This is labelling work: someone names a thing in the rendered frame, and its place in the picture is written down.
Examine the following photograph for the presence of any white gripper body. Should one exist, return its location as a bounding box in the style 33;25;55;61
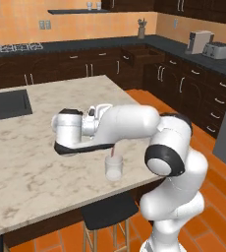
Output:
96;103;115;114

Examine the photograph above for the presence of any glass cup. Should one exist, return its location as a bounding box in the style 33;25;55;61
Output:
104;155;125;182

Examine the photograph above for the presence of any open dark wood drawer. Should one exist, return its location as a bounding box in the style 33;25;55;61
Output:
120;44;167;69

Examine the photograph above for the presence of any dark wood lower cupboard run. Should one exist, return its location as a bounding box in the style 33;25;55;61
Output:
0;45;146;92
141;48;226;140

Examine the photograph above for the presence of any dark wood cupboard run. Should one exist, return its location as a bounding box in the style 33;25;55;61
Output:
0;45;146;92
101;0;226;27
141;48;226;140

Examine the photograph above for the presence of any grey pot with utensils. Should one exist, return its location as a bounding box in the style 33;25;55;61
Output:
137;17;148;40

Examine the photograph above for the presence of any black sink basin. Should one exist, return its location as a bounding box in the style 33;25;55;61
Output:
0;89;33;123

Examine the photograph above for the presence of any black hob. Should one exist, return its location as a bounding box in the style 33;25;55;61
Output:
0;42;44;54

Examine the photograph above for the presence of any white coffee machine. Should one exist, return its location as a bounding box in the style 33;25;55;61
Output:
184;30;215;56

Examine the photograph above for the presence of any silver toaster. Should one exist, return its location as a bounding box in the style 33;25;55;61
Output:
201;41;226;61

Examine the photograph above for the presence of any dark wood upper cupboard run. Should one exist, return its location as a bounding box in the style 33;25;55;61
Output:
101;0;226;27

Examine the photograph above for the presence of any dark wall shelf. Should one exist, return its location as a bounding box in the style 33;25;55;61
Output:
47;8;111;16

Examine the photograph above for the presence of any grey double wall outlet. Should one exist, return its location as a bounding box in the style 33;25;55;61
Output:
38;20;52;31

